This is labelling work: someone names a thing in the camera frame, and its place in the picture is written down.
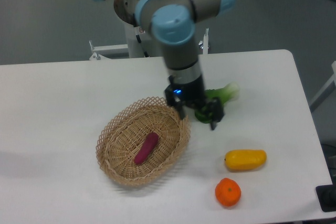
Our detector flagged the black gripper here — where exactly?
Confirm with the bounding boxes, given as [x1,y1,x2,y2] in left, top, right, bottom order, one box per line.
[164,62,224,130]

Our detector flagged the purple sweet potato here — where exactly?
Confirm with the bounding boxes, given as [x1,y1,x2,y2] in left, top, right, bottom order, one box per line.
[134,132,159,165]

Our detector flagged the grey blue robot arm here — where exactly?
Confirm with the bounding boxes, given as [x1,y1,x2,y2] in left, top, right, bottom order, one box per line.
[95,0,235,129]

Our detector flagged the woven wicker basket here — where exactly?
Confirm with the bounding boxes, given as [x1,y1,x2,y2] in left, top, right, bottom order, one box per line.
[96,97,191,187]

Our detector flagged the green bok choy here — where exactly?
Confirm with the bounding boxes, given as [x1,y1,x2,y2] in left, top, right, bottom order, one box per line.
[194,82,240,124]

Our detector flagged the yellow mango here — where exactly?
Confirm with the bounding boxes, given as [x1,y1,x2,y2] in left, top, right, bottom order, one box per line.
[224,150,267,171]

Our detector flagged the orange tangerine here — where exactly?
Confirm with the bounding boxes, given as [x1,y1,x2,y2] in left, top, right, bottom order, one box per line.
[215,178,242,207]

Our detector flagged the white furniture at right edge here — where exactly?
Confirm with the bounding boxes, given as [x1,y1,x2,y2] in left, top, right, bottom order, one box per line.
[309,61,335,113]

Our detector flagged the black box at table edge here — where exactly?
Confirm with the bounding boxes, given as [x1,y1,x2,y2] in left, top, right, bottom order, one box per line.
[316,185,335,212]

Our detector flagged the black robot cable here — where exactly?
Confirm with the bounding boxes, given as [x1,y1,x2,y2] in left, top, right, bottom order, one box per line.
[133,26,150,58]

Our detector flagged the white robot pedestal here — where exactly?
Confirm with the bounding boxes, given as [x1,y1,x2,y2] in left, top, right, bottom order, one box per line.
[124,23,161,58]

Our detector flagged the white metal base frame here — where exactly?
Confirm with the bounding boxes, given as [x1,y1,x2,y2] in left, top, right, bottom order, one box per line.
[89,28,211,60]

